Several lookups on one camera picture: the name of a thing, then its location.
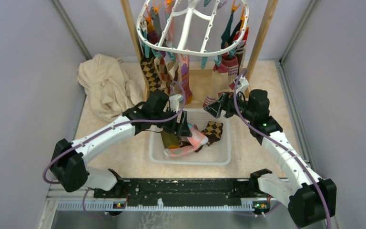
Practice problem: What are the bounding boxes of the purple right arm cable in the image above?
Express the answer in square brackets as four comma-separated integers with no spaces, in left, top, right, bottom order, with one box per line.
[233,69,332,229]

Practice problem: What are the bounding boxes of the white oval clip hanger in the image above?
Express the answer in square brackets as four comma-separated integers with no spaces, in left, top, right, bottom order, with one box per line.
[140,0,244,52]

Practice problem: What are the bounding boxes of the brown yellow argyle sock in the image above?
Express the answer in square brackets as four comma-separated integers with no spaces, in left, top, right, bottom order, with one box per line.
[201,121,224,146]

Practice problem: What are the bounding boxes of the cream argyle sock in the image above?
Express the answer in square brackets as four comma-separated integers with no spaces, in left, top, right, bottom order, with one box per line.
[157,56,175,95]

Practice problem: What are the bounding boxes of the red and grey sock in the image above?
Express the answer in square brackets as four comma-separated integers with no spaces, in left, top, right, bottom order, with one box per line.
[234,26,249,50]

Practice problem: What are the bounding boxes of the aluminium rail frame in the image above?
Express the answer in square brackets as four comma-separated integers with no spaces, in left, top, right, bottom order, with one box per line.
[39,178,336,229]

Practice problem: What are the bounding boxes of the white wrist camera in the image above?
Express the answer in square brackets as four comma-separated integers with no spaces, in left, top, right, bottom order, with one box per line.
[233,77,249,94]
[169,94,184,113]

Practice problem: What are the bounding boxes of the wooden hanger rack frame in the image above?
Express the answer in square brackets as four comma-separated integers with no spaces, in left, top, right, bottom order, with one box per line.
[120,0,280,110]

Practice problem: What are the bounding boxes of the beige crumpled cloth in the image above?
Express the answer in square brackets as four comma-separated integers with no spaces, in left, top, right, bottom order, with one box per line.
[77,54,144,122]

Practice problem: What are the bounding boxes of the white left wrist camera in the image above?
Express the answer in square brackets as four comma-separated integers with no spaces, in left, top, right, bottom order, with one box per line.
[169,94,184,113]

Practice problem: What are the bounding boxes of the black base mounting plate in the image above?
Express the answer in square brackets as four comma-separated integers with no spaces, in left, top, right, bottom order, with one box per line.
[94,178,275,210]

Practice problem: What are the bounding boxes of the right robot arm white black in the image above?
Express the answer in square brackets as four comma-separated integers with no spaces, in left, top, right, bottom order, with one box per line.
[203,89,337,228]

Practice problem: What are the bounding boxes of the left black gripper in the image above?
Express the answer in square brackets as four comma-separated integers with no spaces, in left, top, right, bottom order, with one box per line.
[152,106,192,136]

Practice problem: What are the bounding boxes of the dark teal sock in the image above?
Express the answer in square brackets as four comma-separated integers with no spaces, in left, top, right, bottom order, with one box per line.
[221,11,234,49]

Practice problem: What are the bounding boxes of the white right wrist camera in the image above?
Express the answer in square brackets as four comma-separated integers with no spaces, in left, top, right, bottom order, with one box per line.
[233,77,249,94]

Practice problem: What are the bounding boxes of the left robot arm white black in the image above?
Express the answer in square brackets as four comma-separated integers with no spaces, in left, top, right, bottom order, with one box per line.
[47,90,192,198]

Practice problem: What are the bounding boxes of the white plastic mesh basket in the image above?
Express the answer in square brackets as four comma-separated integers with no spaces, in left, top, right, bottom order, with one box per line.
[148,108,232,166]

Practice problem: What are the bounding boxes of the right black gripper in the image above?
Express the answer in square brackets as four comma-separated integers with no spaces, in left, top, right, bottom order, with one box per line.
[204,89,255,122]

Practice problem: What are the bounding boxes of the pink striped toe sock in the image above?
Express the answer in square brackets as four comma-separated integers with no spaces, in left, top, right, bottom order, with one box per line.
[203,54,239,107]

